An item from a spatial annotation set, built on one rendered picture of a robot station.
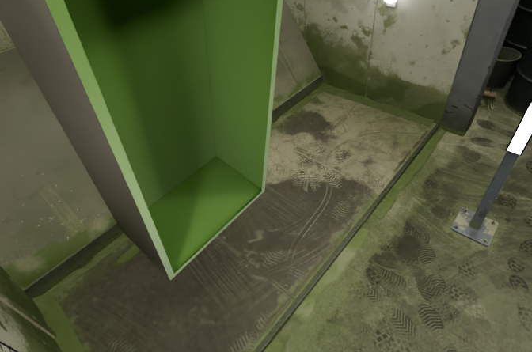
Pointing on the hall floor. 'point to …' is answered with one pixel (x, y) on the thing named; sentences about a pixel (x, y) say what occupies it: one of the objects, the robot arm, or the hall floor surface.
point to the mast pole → (494, 189)
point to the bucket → (504, 68)
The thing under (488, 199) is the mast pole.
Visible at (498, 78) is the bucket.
